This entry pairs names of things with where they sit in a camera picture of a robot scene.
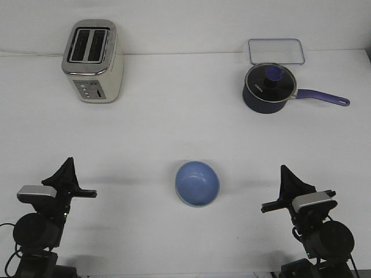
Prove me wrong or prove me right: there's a glass pot lid blue knob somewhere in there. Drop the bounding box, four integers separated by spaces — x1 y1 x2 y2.
245 63 297 103

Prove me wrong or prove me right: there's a clear blue-rimmed container lid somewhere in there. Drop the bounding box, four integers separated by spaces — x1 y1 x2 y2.
247 38 305 65

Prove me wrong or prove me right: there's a green bowl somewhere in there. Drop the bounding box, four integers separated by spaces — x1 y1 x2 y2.
181 200 213 209

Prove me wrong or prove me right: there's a cream and steel toaster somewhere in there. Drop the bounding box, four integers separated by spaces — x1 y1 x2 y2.
61 19 124 104

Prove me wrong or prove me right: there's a white toaster power cord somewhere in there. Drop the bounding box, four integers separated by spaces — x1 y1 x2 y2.
0 50 66 57

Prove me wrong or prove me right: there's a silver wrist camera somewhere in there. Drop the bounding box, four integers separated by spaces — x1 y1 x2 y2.
17 185 57 204
292 190 337 214

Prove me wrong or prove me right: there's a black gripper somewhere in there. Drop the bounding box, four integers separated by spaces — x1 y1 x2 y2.
41 157 97 220
261 165 337 229

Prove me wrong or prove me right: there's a blue bowl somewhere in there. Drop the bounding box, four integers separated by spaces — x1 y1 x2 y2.
175 161 220 205

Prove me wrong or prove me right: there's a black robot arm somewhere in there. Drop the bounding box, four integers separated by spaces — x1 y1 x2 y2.
13 157 97 277
261 165 359 277

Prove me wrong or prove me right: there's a dark blue saucepan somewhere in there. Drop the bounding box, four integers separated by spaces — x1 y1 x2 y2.
243 85 350 114

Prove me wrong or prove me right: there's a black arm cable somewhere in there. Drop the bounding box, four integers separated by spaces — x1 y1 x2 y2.
0 222 27 278
346 251 360 278

